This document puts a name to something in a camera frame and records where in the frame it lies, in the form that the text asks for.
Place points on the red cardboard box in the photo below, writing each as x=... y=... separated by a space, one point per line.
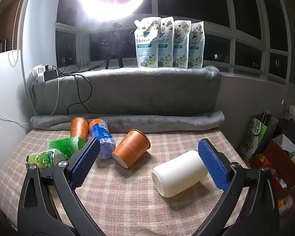
x=282 y=159

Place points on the cream round object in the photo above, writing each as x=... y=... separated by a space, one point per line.
x=147 y=233

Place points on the grey fleece blanket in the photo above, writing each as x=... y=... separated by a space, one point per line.
x=137 y=93

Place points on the black tripod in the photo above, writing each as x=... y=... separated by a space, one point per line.
x=115 y=44

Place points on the blue label plastic bottle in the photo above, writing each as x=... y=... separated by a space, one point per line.
x=100 y=132

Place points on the white cup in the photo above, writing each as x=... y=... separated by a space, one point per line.
x=179 y=174

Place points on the white board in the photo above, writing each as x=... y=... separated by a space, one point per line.
x=5 y=98

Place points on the checked beige cloth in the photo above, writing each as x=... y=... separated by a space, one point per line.
x=127 y=196

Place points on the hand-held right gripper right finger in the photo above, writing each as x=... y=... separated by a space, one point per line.
x=213 y=162

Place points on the white power strip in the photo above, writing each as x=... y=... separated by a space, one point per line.
x=39 y=75

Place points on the orange paper cup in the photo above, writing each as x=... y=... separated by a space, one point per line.
x=131 y=147
x=79 y=127

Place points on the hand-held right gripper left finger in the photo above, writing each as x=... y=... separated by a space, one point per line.
x=84 y=162

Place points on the green paper bag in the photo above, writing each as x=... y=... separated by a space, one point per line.
x=255 y=135

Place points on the white floral detergent pouch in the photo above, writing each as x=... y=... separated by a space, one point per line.
x=196 y=46
x=147 y=44
x=166 y=44
x=182 y=44

